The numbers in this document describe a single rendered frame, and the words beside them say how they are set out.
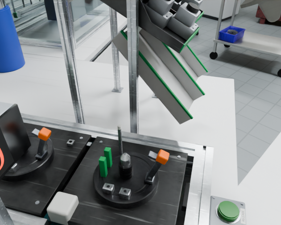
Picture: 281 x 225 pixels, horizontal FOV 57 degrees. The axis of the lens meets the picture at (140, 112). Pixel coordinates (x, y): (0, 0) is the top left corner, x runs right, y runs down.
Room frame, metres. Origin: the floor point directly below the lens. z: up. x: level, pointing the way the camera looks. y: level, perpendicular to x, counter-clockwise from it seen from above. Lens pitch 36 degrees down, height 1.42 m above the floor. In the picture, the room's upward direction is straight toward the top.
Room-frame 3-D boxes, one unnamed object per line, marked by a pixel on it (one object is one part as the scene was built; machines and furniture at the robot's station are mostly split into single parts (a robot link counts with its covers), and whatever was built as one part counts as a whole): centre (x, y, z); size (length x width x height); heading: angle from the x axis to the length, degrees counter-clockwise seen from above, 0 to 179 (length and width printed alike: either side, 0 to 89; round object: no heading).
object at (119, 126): (0.43, 0.05, 1.03); 0.01 x 0.01 x 0.08
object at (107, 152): (0.39, 0.07, 1.01); 0.01 x 0.01 x 0.05; 75
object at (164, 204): (0.37, 0.03, 0.96); 0.24 x 0.24 x 0.02; 75
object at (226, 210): (0.30, -0.17, 0.96); 0.04 x 0.04 x 0.02
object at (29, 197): (0.44, 0.28, 1.01); 0.24 x 0.24 x 0.13; 75
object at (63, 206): (0.30, 0.15, 0.97); 0.05 x 0.05 x 0.04; 75
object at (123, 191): (0.32, 0.03, 1.00); 0.02 x 0.01 x 0.02; 75
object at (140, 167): (0.37, 0.03, 0.98); 0.14 x 0.14 x 0.02
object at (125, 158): (0.37, 0.03, 1.04); 0.02 x 0.02 x 0.03
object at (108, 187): (0.33, 0.06, 1.00); 0.02 x 0.01 x 0.02; 75
